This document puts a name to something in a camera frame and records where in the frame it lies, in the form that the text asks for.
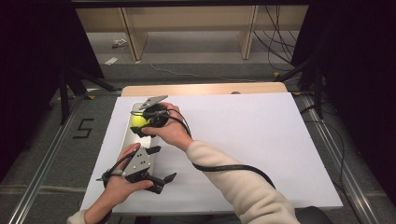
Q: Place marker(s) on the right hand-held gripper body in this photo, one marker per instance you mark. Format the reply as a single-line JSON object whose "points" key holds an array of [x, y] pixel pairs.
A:
{"points": [[155, 115]]}

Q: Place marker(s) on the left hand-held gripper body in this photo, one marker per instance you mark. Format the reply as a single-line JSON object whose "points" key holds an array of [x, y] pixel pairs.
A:
{"points": [[138, 165]]}

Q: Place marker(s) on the yellow tennis ball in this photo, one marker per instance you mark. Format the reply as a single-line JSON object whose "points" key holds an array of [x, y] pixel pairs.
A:
{"points": [[138, 121]]}

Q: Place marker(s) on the long silver tray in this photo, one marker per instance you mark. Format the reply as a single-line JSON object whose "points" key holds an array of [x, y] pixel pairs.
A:
{"points": [[134, 141]]}

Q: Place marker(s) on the person's right hand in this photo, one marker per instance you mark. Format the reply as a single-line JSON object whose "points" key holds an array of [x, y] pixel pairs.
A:
{"points": [[171, 130]]}

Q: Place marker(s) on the person's left hand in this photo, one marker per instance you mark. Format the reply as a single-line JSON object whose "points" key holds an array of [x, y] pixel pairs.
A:
{"points": [[123, 188]]}

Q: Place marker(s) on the light wooden table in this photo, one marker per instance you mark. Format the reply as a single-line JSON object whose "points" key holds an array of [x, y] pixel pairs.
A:
{"points": [[202, 89]]}

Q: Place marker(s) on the flat white floor strip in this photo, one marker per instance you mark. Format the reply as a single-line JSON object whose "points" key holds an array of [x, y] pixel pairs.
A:
{"points": [[111, 61]]}

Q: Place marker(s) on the black tape floor mark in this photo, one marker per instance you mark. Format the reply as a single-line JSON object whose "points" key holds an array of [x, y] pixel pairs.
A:
{"points": [[81, 132]]}

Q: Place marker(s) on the small white floor device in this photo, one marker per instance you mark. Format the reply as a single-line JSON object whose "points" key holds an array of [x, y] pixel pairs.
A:
{"points": [[120, 42]]}

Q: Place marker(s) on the black tripod stand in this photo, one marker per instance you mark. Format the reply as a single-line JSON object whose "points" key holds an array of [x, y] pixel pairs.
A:
{"points": [[67, 90], [316, 84]]}

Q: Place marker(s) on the black curtain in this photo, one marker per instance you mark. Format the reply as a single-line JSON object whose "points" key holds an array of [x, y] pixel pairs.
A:
{"points": [[367, 77], [31, 62]]}

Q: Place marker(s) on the dark rounded object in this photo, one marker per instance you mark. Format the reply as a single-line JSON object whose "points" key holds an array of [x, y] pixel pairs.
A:
{"points": [[313, 215]]}

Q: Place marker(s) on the aluminium floor rail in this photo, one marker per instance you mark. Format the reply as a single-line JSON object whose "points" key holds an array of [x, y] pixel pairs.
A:
{"points": [[351, 186], [40, 174]]}

